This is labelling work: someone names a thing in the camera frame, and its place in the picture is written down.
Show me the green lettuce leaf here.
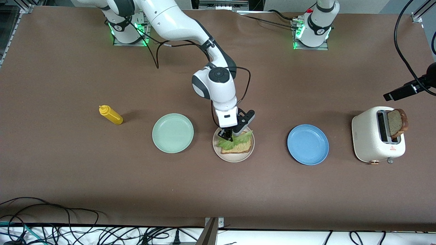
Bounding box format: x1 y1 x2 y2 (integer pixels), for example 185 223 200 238
217 130 254 150

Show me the light brown bread slice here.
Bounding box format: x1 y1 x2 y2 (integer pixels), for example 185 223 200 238
221 136 253 155

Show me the bread slice with dark crust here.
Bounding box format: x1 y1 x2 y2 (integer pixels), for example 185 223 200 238
387 108 409 139

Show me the yellow mustard squeeze bottle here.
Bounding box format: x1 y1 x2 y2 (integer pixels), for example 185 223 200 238
99 105 124 126

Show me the beige plate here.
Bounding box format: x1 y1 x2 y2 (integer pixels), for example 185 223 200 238
212 121 255 163

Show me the mint green plate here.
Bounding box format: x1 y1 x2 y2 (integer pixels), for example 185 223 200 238
152 113 194 154

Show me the blue plate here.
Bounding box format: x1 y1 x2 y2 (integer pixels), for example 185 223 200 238
287 124 330 166

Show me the white toaster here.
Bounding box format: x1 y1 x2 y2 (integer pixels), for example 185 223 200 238
351 106 406 165

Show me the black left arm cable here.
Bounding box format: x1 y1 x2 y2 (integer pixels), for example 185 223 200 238
394 0 436 96

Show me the aluminium frame rail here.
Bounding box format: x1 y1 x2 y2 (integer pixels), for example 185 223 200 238
410 0 436 24
0 3 35 68

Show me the grey metal edge bracket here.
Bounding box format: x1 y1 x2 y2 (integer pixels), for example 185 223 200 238
196 217 224 245

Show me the black braided base cable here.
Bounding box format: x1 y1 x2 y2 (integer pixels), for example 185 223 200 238
243 14 297 30

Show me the silver metal bracket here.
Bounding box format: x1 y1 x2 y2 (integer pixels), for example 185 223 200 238
199 0 250 11

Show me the black smooth base cable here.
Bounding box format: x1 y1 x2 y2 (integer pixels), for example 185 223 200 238
267 10 301 21

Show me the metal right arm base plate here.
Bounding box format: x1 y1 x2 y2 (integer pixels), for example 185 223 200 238
113 14 151 46

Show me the black looping floor cable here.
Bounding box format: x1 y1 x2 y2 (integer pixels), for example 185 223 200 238
0 197 100 245

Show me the teal cable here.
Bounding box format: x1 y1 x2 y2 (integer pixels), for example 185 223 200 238
0 221 40 245

